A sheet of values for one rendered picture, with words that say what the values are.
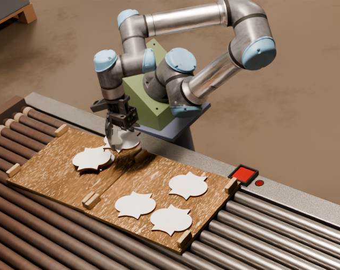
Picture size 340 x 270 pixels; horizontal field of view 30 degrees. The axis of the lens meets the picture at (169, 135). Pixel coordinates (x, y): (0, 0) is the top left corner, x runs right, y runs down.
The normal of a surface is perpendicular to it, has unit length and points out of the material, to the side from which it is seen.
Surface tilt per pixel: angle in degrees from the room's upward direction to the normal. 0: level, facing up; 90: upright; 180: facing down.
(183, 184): 0
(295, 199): 0
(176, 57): 39
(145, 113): 90
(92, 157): 0
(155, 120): 90
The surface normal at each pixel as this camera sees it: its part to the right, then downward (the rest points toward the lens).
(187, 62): 0.38, -0.50
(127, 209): -0.19, -0.79
